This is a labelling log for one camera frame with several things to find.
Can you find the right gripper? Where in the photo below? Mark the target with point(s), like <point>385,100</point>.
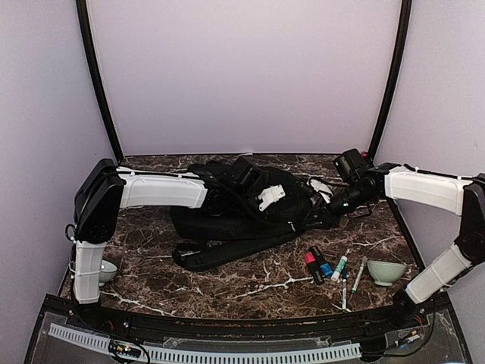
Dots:
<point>326,215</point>

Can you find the black student bag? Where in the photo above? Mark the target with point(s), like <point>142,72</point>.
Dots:
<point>221,231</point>

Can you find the pink highlighter marker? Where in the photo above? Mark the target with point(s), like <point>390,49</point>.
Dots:
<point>314,268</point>

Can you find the blue highlighter marker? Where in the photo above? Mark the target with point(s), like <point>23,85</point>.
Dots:
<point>323,264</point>

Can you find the green whiteboard pen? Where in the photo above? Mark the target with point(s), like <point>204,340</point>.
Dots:
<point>359,275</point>

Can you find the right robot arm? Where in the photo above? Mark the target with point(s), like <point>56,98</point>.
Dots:
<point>459,199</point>

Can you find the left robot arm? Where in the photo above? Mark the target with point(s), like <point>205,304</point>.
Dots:
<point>107,190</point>

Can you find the right pale green bowl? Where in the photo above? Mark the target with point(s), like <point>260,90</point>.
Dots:
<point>385,273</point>

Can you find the pale green bowl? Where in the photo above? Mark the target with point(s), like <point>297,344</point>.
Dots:
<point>108,272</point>
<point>385,273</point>

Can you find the left pale green bowl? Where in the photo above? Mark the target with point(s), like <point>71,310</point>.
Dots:
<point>108,272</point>

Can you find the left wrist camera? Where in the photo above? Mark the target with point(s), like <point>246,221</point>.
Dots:
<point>255,183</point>

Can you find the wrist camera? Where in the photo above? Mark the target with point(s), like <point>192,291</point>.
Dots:
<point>255,183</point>
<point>351,167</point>

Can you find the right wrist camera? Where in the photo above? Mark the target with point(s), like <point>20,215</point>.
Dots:
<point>351,167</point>

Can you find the black front rail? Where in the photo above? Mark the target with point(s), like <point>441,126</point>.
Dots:
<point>367,325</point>

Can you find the white slotted cable duct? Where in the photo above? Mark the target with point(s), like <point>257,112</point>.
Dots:
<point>202,351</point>

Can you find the right black frame post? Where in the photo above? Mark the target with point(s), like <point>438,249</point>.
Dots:
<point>392,79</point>

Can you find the black frame post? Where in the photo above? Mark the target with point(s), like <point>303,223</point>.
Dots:
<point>96,78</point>
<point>392,79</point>

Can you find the left black frame post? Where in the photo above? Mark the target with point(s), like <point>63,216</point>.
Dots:
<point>96,78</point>

